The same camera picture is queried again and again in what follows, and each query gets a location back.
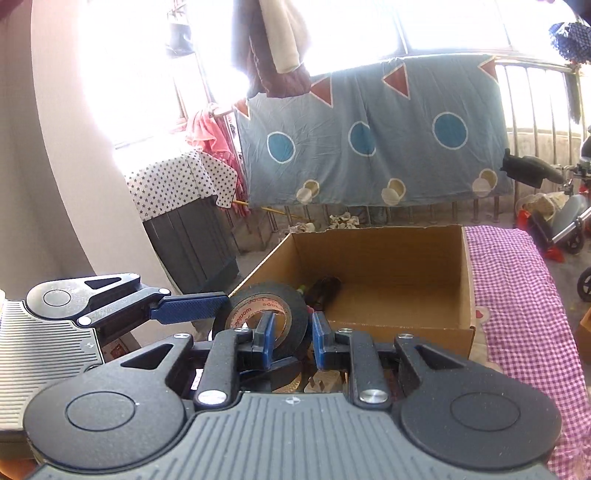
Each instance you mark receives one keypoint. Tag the green lip balm tube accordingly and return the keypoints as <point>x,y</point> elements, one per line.
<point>301,289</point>

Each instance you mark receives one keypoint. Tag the pink garment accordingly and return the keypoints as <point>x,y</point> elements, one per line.
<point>207,134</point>

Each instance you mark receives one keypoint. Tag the white star-print cloth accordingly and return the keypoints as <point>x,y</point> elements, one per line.
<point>175,180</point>

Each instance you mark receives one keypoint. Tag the brown cardboard box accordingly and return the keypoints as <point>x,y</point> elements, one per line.
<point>392,277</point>

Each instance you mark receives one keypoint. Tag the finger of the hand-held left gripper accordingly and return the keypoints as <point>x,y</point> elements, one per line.
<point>194,309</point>

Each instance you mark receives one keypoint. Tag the black rounded case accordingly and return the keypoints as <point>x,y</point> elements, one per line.
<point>332,288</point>

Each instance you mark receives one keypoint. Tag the black tape roll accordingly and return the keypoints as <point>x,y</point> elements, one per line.
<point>295,318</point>

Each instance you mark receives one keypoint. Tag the white hanging garment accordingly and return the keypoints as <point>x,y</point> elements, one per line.
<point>284,41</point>

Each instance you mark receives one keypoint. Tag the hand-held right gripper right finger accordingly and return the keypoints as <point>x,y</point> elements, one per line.
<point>318,341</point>

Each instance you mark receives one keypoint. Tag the brown hanging garment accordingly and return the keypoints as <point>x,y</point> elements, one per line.
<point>286,85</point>

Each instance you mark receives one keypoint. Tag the black glove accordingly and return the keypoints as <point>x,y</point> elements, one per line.
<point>531,168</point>

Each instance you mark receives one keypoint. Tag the yellow stick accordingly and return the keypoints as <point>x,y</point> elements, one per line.
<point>263,208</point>

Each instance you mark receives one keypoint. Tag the blue patterned blanket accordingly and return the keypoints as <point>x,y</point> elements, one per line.
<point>392,152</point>

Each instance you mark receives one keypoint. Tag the dark hanging cloth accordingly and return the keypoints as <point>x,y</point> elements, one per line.
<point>180,39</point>

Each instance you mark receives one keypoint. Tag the white charger plug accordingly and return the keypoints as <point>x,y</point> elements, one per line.
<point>323,385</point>

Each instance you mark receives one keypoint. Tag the blue dotted cloth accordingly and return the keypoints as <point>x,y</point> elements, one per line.
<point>572,41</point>

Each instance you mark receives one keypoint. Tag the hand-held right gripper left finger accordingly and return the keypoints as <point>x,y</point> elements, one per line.
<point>265,341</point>

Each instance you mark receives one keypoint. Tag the open cardboard carton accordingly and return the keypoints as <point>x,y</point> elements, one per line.
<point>585,330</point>

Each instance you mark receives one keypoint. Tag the purple checkered tablecloth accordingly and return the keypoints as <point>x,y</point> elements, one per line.
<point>521,323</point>

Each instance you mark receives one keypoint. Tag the grey cabinet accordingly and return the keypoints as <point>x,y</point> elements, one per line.
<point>194,244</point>

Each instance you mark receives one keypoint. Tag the wheelchair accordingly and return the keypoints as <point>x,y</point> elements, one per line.
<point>570,217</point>

